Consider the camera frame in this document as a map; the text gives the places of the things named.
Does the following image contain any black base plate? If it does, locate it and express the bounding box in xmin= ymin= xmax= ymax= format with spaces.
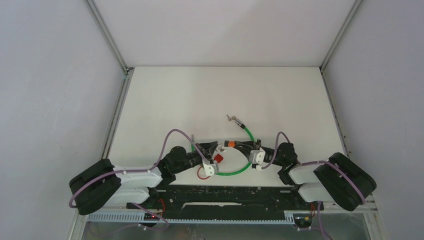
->
xmin=140 ymin=185 xmax=323 ymax=220

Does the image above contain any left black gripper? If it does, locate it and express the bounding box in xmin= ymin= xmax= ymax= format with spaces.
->
xmin=173 ymin=141 xmax=218 ymax=174

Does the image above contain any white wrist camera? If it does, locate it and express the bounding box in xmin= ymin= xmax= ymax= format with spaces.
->
xmin=248 ymin=148 xmax=266 ymax=171
xmin=202 ymin=159 xmax=219 ymax=177

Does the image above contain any green cable lock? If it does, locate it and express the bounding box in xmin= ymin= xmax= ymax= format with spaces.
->
xmin=190 ymin=119 xmax=257 ymax=176

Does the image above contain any orange padlock with keys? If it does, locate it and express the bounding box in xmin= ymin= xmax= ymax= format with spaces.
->
xmin=224 ymin=140 xmax=236 ymax=148

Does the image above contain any left aluminium corner post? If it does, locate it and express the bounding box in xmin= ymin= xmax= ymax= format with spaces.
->
xmin=84 ymin=0 xmax=129 ymax=74

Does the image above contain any aluminium front frame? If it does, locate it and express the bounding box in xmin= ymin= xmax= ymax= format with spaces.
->
xmin=67 ymin=185 xmax=387 ymax=240

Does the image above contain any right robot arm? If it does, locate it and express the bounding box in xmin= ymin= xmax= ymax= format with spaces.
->
xmin=224 ymin=140 xmax=377 ymax=212

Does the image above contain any right aluminium corner post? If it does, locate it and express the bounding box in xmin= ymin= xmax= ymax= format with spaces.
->
xmin=319 ymin=0 xmax=365 ymax=73

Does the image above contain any grey cable duct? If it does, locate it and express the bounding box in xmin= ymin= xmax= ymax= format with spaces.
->
xmin=86 ymin=211 xmax=295 ymax=225

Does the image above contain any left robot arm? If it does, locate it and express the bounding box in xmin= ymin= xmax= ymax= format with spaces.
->
xmin=68 ymin=141 xmax=218 ymax=216

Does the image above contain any red cable lock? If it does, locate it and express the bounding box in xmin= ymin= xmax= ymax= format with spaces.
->
xmin=196 ymin=153 xmax=224 ymax=180

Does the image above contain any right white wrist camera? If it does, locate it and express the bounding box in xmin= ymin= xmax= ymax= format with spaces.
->
xmin=248 ymin=148 xmax=266 ymax=171

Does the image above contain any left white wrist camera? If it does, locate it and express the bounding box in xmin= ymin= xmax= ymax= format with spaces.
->
xmin=202 ymin=159 xmax=219 ymax=177

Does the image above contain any silver key bunch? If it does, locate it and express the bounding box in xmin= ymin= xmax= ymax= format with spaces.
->
xmin=226 ymin=114 xmax=238 ymax=122

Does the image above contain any aluminium corner post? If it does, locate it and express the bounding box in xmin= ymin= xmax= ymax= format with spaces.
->
xmin=84 ymin=0 xmax=129 ymax=74
xmin=319 ymin=0 xmax=365 ymax=73

